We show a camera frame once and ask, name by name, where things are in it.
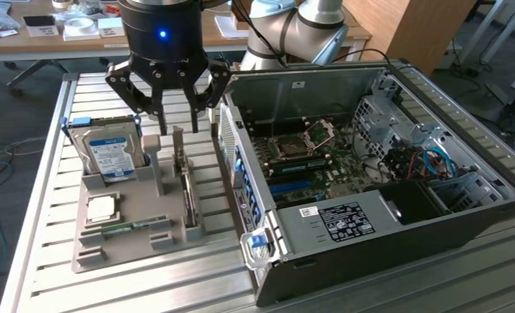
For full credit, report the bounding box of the white tape roll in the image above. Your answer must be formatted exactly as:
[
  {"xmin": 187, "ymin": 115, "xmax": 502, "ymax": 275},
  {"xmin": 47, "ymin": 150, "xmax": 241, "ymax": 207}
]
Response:
[{"xmin": 65, "ymin": 18, "xmax": 97, "ymax": 33}]

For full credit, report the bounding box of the white desk frame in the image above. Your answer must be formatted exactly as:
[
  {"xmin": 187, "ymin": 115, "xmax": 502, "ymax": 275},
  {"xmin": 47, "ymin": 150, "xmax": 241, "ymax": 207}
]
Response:
[{"xmin": 456, "ymin": 0, "xmax": 515, "ymax": 91}]

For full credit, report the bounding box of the hard disk with blue caddy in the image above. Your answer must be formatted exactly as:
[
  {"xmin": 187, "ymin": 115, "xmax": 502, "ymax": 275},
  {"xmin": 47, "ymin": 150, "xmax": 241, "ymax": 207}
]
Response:
[{"xmin": 61, "ymin": 114, "xmax": 145, "ymax": 182}]

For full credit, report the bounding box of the green motherboard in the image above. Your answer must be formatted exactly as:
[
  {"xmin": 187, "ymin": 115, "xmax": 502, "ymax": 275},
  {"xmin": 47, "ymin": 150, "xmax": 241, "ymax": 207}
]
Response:
[{"xmin": 251, "ymin": 115, "xmax": 385, "ymax": 203}]

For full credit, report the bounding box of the blue expansion slot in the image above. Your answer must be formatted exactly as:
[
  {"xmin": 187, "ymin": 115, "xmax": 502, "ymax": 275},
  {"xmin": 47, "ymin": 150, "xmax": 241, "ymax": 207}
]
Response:
[{"xmin": 269, "ymin": 181, "xmax": 311, "ymax": 195}]

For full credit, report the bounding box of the blue SATA wire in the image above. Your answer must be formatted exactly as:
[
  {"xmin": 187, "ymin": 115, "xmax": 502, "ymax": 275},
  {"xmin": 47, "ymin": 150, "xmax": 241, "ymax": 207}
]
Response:
[{"xmin": 414, "ymin": 147, "xmax": 460, "ymax": 180}]

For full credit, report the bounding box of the brown cardboard box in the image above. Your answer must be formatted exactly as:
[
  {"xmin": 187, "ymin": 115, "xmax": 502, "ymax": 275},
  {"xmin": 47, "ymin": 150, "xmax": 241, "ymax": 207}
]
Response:
[{"xmin": 230, "ymin": 0, "xmax": 253, "ymax": 32}]

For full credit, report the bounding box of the wooden desk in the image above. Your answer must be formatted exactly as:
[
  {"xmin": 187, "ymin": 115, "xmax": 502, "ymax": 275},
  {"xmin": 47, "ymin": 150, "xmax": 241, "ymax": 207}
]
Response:
[{"xmin": 0, "ymin": 0, "xmax": 374, "ymax": 97}]

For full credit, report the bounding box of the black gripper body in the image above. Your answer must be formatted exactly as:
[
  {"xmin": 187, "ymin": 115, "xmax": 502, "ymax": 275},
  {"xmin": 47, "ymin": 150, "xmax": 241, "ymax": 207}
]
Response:
[{"xmin": 118, "ymin": 0, "xmax": 209, "ymax": 91}]

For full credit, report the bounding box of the silver metal disk bay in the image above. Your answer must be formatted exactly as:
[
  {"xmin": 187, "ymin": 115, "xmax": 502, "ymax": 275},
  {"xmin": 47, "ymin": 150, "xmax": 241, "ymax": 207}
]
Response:
[
  {"xmin": 426, "ymin": 169, "xmax": 509, "ymax": 215},
  {"xmin": 355, "ymin": 70, "xmax": 453, "ymax": 154}
]

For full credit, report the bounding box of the grey parts rack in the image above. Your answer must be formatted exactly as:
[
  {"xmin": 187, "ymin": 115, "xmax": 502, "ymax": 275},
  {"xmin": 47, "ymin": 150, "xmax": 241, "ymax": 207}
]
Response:
[{"xmin": 71, "ymin": 133, "xmax": 209, "ymax": 274}]

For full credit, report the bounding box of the grey power supply unit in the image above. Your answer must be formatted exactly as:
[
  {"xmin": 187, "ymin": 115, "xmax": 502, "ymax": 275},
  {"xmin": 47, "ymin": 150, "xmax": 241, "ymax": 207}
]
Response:
[{"xmin": 277, "ymin": 190, "xmax": 405, "ymax": 254}]

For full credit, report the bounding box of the silver CPU chip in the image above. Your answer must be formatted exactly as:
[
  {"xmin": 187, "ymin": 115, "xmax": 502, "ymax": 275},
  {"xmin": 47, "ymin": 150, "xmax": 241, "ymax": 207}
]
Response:
[{"xmin": 87, "ymin": 196, "xmax": 119, "ymax": 224}]

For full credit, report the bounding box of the graphics card with metal bracket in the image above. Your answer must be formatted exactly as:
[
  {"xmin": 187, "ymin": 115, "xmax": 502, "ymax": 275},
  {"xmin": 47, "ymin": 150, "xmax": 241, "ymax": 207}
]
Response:
[{"xmin": 171, "ymin": 125, "xmax": 201, "ymax": 229}]

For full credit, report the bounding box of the white floor cable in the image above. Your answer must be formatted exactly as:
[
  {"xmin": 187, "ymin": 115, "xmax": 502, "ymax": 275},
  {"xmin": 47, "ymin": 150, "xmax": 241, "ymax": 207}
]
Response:
[{"xmin": 0, "ymin": 136, "xmax": 49, "ymax": 157}]

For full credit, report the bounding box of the green loose RAM stick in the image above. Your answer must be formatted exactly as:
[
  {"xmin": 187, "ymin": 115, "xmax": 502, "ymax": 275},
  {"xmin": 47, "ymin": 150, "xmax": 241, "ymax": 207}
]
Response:
[{"xmin": 82, "ymin": 215, "xmax": 169, "ymax": 234}]

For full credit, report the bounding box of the plain white box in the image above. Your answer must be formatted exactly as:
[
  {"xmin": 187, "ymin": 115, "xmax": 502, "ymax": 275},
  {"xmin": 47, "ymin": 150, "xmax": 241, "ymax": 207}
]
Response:
[{"xmin": 97, "ymin": 16, "xmax": 127, "ymax": 38}]

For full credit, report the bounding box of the installed RAM stick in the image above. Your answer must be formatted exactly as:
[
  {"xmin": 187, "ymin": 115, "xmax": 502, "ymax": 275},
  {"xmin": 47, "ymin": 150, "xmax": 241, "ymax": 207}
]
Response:
[{"xmin": 269, "ymin": 156, "xmax": 333, "ymax": 175}]

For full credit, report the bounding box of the CPU socket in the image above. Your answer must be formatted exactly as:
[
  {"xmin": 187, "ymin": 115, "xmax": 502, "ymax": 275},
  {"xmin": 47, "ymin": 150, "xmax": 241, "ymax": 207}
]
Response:
[{"xmin": 270, "ymin": 136, "xmax": 315, "ymax": 160}]

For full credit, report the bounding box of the white box with black top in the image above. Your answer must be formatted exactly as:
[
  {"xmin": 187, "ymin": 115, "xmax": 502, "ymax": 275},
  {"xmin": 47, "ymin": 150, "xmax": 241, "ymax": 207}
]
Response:
[{"xmin": 22, "ymin": 14, "xmax": 62, "ymax": 38}]

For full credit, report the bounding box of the flat white box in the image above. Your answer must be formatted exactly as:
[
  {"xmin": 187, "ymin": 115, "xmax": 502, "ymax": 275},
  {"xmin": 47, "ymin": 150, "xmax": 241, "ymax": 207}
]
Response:
[{"xmin": 62, "ymin": 25, "xmax": 102, "ymax": 42}]

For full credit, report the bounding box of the metal socket cover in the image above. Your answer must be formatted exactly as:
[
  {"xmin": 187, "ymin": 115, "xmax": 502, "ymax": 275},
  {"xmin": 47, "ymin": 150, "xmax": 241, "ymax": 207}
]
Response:
[{"xmin": 301, "ymin": 119, "xmax": 339, "ymax": 153}]

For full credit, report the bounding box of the white paper stack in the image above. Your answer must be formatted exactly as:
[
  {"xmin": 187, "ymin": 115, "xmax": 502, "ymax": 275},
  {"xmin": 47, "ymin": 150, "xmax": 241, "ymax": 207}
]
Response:
[{"xmin": 214, "ymin": 14, "xmax": 251, "ymax": 40}]

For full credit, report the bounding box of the black open PC case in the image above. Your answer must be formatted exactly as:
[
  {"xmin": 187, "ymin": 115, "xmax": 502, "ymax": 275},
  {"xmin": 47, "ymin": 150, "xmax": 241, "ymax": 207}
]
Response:
[{"xmin": 209, "ymin": 58, "xmax": 515, "ymax": 307}]

